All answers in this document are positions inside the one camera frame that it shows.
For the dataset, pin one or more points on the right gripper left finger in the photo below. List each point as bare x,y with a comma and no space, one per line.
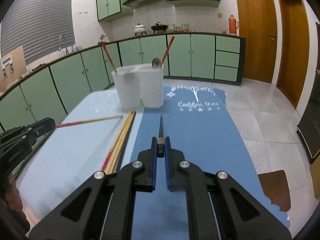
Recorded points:
103,206

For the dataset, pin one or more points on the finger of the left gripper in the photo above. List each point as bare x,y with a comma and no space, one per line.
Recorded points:
38,129

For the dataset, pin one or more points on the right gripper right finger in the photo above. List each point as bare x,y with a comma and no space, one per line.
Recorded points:
218,206

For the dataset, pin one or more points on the red-end bamboo chopstick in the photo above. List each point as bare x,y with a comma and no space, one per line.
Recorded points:
167,51
103,44
88,121
115,142

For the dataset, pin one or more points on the plain bamboo chopstick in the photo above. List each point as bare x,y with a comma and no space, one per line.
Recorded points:
124,145
116,152

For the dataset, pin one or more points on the metal spoon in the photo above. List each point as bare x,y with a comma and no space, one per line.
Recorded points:
156,63

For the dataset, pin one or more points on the green lower kitchen cabinets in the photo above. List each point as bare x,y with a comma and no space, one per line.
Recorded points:
54,89

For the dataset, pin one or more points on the person left hand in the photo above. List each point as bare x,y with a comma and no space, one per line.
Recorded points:
12,195

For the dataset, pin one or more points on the brown wooden stool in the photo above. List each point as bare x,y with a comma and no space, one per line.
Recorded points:
276,188

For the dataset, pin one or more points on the cardboard box with fittings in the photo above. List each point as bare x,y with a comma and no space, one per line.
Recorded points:
13,66

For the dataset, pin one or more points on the blue table mat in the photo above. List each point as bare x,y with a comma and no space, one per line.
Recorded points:
206,136

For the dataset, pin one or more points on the grey window blind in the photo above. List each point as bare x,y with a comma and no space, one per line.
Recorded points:
39,26

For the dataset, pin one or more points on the white double utensil holder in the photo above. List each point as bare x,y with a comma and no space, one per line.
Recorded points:
139,84

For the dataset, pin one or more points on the dark glass cabinet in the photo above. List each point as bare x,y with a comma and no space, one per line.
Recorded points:
308,127

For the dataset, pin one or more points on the white cooking pot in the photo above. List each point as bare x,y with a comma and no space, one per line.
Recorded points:
139,29

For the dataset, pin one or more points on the black wok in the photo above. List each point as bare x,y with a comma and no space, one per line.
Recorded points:
159,28

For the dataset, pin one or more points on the small glass jar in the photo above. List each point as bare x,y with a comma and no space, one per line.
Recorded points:
224,30

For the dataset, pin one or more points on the orange thermos flask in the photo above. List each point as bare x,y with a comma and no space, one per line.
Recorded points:
233,25

